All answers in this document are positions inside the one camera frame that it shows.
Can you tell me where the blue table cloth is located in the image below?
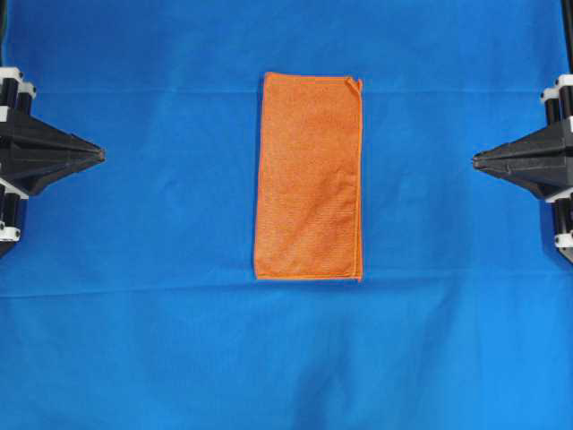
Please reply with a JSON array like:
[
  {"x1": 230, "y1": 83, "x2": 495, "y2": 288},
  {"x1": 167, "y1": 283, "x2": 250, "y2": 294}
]
[{"x1": 1, "y1": 1, "x2": 572, "y2": 429}]

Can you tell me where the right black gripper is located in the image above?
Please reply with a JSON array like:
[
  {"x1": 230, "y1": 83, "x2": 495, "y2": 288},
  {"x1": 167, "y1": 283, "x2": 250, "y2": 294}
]
[{"x1": 472, "y1": 73, "x2": 572, "y2": 263}]

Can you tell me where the orange microfiber towel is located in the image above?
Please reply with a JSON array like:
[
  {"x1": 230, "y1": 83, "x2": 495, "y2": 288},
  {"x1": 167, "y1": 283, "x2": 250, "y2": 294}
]
[{"x1": 253, "y1": 73, "x2": 363, "y2": 280}]

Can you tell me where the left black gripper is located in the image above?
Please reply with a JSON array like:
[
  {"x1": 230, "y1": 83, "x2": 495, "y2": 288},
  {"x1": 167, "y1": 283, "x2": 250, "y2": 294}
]
[{"x1": 1, "y1": 66, "x2": 105, "y2": 257}]

